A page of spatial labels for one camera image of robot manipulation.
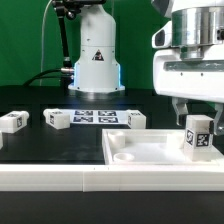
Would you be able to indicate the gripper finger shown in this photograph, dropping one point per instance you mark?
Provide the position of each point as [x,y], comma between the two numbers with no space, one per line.
[181,110]
[219,119]

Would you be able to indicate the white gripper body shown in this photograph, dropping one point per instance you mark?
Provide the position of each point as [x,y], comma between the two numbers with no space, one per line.
[199,80]

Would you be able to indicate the white square tabletop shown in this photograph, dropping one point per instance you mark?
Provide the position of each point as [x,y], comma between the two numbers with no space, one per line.
[151,147]

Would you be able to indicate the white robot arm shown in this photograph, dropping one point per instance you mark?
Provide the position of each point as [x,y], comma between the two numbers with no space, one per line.
[193,26]

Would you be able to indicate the marker tag sheet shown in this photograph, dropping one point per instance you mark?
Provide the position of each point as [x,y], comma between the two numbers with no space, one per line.
[78,116]

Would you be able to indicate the white front fence wall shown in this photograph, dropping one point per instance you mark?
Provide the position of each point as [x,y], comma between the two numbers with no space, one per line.
[90,178]

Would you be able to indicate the black camera stand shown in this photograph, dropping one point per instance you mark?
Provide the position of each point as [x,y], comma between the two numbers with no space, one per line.
[69,9]

